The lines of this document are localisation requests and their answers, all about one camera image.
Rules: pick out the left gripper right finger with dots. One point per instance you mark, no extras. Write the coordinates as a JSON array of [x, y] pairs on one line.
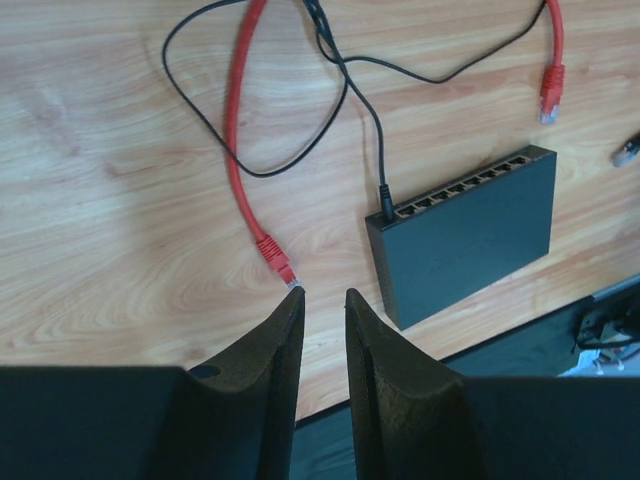
[[415, 418]]

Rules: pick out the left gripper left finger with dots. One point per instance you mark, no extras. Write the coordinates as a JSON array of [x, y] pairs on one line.
[[230, 417]]

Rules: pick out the black cloth strip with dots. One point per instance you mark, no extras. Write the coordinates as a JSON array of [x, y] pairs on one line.
[[323, 445]]

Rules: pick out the black network switch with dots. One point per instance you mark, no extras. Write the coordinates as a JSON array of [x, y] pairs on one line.
[[448, 243]]

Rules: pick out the red ethernet cable loose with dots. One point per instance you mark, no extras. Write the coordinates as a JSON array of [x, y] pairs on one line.
[[552, 85]]

